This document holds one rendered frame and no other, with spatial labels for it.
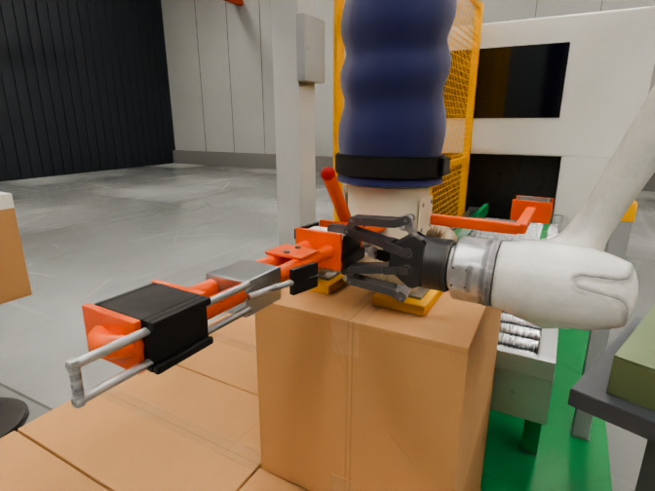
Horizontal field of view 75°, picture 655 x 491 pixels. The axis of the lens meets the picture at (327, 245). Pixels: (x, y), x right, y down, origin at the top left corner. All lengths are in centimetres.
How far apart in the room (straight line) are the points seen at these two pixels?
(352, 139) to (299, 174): 150
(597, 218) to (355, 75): 46
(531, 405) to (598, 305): 95
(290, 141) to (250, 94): 1046
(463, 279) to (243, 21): 1265
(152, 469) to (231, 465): 17
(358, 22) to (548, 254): 51
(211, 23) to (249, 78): 189
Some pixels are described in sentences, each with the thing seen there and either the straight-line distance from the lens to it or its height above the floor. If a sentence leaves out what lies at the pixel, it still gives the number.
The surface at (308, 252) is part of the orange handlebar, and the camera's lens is 60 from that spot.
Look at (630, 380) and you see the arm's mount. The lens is 104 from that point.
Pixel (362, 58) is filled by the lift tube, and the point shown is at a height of 138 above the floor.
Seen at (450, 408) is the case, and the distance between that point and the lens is 75.
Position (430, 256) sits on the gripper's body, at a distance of 60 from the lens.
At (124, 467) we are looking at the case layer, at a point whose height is 54.
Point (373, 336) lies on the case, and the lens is 73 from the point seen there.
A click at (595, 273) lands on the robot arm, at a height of 111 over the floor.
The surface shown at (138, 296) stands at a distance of 45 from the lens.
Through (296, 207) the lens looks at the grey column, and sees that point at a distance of 236.
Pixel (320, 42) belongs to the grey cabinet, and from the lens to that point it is 242.
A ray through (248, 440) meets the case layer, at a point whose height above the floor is 54.
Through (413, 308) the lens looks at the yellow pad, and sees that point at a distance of 77.
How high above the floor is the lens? 127
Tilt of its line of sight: 16 degrees down
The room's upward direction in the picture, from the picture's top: straight up
